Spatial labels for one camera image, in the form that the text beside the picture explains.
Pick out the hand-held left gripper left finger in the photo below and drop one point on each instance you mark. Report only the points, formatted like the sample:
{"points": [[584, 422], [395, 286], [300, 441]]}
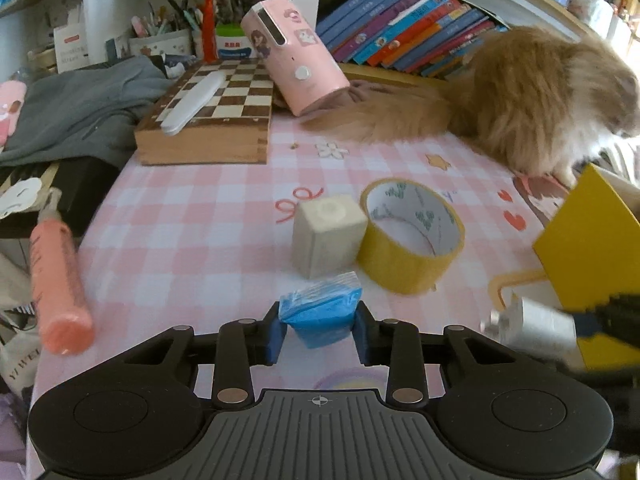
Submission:
{"points": [[274, 341]]}

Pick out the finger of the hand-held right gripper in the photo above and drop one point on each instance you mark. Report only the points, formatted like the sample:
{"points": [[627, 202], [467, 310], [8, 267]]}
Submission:
{"points": [[615, 382], [620, 320]]}

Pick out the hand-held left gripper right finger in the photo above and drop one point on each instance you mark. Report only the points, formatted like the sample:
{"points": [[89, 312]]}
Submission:
{"points": [[361, 338]]}

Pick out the blue packet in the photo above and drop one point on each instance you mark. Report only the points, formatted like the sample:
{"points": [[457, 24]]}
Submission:
{"points": [[320, 310]]}

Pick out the white power plug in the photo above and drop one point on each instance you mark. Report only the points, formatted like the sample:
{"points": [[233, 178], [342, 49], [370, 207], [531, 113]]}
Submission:
{"points": [[537, 327]]}

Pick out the yellow cardboard box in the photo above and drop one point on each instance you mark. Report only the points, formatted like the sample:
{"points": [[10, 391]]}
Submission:
{"points": [[595, 240]]}

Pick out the yellow tape roll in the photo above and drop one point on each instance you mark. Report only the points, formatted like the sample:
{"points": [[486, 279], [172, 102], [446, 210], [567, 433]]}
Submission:
{"points": [[400, 265]]}

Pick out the white cube block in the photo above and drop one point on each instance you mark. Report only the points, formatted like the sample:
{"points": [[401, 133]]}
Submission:
{"points": [[325, 240]]}

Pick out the pink checkered desk cloth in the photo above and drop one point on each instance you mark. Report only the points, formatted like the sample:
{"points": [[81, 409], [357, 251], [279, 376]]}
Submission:
{"points": [[200, 220]]}

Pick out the wooden chess board box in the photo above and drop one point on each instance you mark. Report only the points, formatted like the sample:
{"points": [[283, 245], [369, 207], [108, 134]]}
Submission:
{"points": [[210, 135]]}

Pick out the salmon pink tube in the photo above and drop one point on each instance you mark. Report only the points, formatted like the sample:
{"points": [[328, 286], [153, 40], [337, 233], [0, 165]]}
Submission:
{"points": [[57, 280]]}

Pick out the fluffy orange white cat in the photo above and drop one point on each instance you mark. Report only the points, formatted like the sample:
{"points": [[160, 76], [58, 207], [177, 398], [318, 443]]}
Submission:
{"points": [[525, 100]]}

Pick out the white oblong case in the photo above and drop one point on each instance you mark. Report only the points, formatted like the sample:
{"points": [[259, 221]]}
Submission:
{"points": [[192, 102]]}

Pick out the white printed tote bag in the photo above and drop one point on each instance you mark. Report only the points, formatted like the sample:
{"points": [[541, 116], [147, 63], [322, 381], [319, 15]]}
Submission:
{"points": [[17, 350]]}

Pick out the pink cylindrical device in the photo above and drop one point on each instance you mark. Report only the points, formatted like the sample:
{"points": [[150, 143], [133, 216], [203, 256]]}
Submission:
{"points": [[295, 55]]}

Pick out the white box blue label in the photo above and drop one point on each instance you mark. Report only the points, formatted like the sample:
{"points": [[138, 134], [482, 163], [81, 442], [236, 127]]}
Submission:
{"points": [[232, 45]]}

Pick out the grey cloth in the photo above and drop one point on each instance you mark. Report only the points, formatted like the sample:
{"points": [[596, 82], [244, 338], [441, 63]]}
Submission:
{"points": [[75, 105]]}

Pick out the row of blue red books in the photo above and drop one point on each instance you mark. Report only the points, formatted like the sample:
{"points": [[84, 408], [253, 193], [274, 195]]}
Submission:
{"points": [[410, 30]]}

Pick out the orange red bottle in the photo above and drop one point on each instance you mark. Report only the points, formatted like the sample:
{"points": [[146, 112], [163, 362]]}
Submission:
{"points": [[210, 30]]}

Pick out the white pen cup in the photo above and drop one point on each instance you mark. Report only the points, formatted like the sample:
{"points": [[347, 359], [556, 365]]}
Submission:
{"points": [[160, 42]]}

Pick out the pink pouch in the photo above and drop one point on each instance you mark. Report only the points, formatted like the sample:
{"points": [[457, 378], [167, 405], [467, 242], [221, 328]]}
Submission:
{"points": [[11, 110]]}

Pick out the white printed card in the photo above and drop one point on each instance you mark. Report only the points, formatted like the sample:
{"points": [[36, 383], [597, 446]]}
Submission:
{"points": [[72, 50]]}

